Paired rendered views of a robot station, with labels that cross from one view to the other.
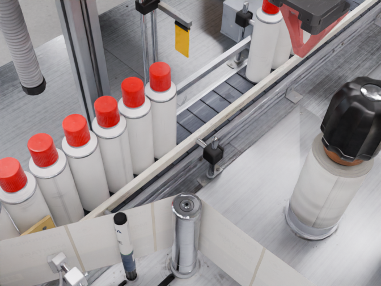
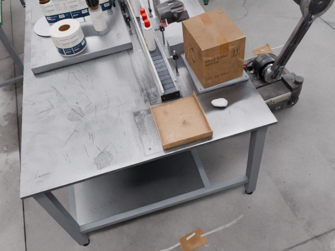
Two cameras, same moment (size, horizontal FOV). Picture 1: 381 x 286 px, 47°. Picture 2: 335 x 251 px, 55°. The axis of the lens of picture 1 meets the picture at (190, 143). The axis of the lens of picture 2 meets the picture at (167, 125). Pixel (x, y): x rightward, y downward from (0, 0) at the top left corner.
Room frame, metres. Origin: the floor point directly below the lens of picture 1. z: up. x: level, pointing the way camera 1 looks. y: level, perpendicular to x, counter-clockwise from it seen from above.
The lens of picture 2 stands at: (1.90, -1.50, 2.14)
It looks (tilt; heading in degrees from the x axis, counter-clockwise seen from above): 51 degrees down; 131
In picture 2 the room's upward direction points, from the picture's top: 11 degrees counter-clockwise
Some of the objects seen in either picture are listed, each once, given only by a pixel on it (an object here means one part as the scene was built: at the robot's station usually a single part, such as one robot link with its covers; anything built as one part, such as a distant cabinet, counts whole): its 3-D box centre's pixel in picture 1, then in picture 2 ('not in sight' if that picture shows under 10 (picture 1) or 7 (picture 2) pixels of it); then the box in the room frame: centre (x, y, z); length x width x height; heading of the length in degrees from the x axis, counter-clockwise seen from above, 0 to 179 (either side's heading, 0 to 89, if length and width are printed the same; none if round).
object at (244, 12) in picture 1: (249, 38); (159, 35); (0.80, -0.12, 0.91); 0.07 x 0.03 x 0.16; 47
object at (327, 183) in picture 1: (336, 165); (95, 12); (0.37, -0.21, 1.03); 0.09 x 0.09 x 0.30
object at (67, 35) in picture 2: not in sight; (68, 37); (0.28, -0.42, 0.95); 0.20 x 0.20 x 0.14
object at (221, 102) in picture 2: not in sight; (219, 102); (1.38, -0.43, 0.85); 0.08 x 0.07 x 0.04; 167
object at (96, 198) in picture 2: not in sight; (130, 82); (0.47, -0.18, 0.40); 2.04 x 1.25 x 0.81; 137
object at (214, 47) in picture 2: not in sight; (212, 48); (1.21, -0.19, 0.99); 0.30 x 0.24 x 0.27; 141
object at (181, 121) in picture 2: not in sight; (179, 118); (1.24, -0.63, 0.85); 0.30 x 0.26 x 0.04; 137
